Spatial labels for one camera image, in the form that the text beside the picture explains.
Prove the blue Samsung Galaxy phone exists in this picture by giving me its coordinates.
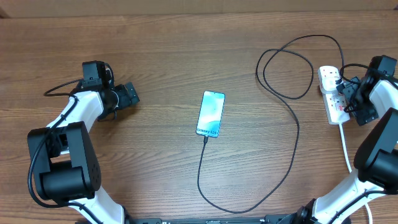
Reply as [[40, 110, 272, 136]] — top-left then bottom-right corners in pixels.
[[196, 91, 225, 138]]

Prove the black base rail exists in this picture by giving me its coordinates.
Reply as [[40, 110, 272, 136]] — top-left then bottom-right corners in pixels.
[[125, 213, 305, 224]]

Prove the white power strip cord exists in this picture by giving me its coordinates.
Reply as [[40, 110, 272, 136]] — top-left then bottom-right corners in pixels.
[[338, 123, 374, 224]]

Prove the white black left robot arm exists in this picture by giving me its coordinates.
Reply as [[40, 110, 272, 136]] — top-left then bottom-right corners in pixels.
[[27, 60, 139, 223]]

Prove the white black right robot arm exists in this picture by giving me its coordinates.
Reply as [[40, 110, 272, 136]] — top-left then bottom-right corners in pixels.
[[280, 55, 397, 223]]

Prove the white charger plug adapter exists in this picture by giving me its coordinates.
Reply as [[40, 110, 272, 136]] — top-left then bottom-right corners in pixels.
[[320, 77, 341, 94]]

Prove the white power strip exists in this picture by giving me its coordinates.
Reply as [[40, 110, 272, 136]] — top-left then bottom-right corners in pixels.
[[317, 65, 350, 125]]

